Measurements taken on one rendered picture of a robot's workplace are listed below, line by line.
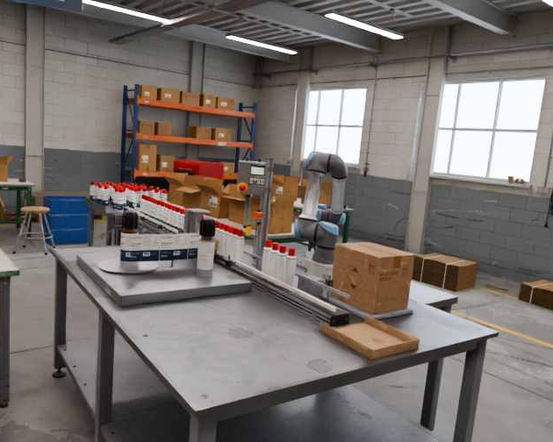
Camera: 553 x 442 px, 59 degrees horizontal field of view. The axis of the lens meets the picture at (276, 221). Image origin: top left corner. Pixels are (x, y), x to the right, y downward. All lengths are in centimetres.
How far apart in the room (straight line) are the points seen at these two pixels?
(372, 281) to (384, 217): 678
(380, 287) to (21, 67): 851
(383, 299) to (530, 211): 553
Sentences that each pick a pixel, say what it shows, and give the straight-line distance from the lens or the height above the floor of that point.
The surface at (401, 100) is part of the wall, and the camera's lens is 899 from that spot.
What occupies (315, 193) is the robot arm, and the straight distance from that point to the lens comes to 291.
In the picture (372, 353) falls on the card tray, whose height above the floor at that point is 85.
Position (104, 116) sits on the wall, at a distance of 1030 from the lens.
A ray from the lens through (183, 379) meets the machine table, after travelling 163.
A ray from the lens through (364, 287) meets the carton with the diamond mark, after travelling 233.
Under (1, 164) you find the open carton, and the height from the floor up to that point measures 102.
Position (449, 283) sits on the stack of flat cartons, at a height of 8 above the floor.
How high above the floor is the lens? 157
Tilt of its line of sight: 9 degrees down
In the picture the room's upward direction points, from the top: 5 degrees clockwise
